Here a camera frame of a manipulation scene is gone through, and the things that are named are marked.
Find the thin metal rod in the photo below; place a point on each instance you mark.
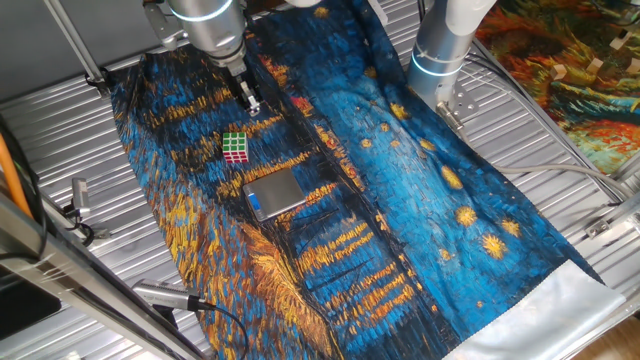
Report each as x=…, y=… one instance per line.
x=75, y=45

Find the silver digital pocket scale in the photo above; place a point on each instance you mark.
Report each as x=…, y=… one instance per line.
x=280, y=192

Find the white plastic strip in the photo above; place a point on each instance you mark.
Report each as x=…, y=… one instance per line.
x=378, y=12

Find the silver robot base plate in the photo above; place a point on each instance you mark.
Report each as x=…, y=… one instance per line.
x=465, y=102

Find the green white red Rubik's cube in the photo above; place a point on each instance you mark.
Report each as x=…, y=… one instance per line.
x=235, y=147

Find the aluminium profile bracket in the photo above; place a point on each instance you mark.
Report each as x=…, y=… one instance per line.
x=605, y=225

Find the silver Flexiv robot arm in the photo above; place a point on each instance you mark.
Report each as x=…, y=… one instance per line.
x=210, y=25

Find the small grey camera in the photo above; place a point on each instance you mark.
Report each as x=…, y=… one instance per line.
x=80, y=195

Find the black monitor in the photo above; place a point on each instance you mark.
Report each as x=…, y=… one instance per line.
x=25, y=305

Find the aluminium frame bar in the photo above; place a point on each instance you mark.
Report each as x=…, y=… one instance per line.
x=75, y=280

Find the silver depth camera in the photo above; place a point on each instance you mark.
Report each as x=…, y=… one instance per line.
x=165, y=295

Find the orange teal painted cloth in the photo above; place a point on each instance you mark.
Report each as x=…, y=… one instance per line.
x=575, y=100

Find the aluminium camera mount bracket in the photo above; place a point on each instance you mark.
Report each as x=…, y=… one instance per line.
x=101, y=233

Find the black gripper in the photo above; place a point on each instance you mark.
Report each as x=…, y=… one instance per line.
x=241, y=80

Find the blue starry night painted cloth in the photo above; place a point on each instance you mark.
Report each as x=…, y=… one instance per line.
x=400, y=225

